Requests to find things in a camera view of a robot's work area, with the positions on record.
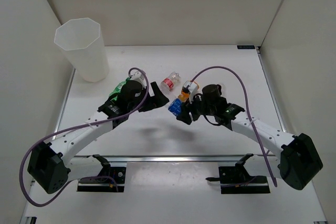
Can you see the orange juice bottle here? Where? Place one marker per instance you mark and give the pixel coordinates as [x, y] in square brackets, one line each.
[183, 94]

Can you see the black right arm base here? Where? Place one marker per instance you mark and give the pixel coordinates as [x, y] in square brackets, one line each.
[236, 179]

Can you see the clear bottle red label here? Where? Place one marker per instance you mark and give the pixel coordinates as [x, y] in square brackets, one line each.
[170, 82]

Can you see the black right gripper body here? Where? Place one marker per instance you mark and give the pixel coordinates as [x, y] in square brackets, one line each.
[202, 108]

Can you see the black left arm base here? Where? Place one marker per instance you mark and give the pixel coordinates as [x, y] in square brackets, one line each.
[111, 178]

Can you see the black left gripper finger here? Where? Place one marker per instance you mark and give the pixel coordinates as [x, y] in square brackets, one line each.
[158, 99]
[148, 106]

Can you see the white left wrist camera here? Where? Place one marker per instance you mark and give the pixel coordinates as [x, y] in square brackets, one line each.
[139, 77]

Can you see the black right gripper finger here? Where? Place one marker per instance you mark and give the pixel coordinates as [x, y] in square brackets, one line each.
[185, 117]
[188, 108]

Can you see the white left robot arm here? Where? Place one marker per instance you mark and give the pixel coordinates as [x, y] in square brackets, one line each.
[51, 164]

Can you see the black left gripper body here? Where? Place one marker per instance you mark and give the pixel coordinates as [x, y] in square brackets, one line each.
[133, 105]

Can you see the clear bottle blue label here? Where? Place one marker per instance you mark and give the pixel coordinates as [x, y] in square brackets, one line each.
[176, 107]

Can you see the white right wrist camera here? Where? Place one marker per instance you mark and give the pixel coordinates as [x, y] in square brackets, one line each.
[191, 89]

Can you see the translucent white plastic bin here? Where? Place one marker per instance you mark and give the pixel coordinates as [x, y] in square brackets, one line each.
[81, 42]

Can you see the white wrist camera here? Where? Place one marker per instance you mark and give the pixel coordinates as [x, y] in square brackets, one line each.
[191, 89]
[139, 77]

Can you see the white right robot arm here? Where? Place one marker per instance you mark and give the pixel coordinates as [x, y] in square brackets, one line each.
[298, 158]

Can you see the dark label on table edge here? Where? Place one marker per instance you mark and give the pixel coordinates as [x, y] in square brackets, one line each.
[245, 47]

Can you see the green plastic soda bottle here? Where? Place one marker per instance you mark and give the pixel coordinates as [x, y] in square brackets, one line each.
[116, 90]

